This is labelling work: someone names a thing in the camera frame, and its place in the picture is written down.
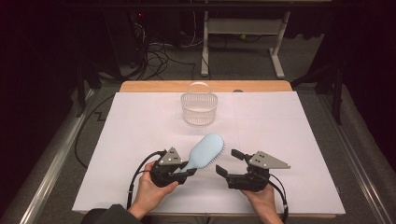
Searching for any right hand-held gripper black cable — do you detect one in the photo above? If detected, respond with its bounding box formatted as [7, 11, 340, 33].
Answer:
[268, 172, 290, 224]

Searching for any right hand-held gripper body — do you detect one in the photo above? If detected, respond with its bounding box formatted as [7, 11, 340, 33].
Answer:
[225, 150, 291, 192]

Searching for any white table cover sheet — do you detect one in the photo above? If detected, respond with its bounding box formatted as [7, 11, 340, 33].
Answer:
[72, 91, 346, 217]

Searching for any black metal stand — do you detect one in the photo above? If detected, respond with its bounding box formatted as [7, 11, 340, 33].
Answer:
[74, 59, 104, 119]
[290, 60, 347, 126]

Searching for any person's left hand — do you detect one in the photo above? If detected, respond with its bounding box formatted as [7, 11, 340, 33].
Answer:
[130, 161, 180, 217]

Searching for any light blue hairbrush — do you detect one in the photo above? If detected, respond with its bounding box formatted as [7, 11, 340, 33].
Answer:
[178, 133, 226, 174]

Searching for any person's right hand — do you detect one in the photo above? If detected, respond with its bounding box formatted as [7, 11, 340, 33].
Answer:
[240, 183, 276, 217]

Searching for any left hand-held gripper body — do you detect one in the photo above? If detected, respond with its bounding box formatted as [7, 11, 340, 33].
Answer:
[149, 147, 191, 189]

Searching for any aluminium floor rail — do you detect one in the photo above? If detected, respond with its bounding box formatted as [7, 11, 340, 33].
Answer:
[317, 92, 396, 224]
[18, 88, 96, 224]

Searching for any left hand-held gripper black cable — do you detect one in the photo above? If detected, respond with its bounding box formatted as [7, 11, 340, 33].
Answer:
[125, 149, 168, 210]

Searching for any hand-held gripper black cable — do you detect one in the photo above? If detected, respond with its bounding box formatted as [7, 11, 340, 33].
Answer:
[268, 172, 290, 224]
[125, 149, 168, 210]

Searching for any white plastic basket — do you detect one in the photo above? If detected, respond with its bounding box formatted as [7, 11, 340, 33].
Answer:
[180, 81, 219, 127]

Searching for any long black floor cable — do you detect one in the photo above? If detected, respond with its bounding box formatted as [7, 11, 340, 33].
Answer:
[74, 92, 117, 169]

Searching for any tangle of floor cables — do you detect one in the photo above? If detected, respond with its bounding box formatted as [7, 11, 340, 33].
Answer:
[124, 18, 198, 82]

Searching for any white metal desk frame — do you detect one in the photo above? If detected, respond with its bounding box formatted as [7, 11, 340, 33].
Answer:
[200, 10, 292, 80]

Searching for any dark computer tower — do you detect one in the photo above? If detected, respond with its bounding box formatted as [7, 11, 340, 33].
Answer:
[102, 8, 148, 69]

